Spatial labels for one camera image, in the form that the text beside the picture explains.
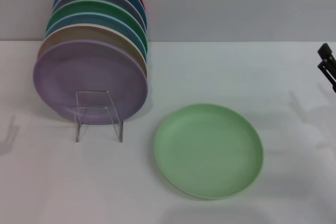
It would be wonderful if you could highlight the light green plate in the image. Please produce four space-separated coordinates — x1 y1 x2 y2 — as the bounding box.
153 103 264 200

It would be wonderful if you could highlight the tan plate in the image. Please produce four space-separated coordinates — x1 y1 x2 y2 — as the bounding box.
36 24 148 78

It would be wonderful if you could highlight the lavender plate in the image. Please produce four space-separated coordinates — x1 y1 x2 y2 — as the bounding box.
33 39 149 126

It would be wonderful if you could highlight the dark green plate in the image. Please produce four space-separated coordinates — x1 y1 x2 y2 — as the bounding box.
46 0 148 51

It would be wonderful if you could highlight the clear acrylic plate rack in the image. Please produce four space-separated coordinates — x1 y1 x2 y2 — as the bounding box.
74 90 124 143

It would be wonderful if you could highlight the light blue plate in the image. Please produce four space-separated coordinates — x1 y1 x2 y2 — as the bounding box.
44 11 148 59

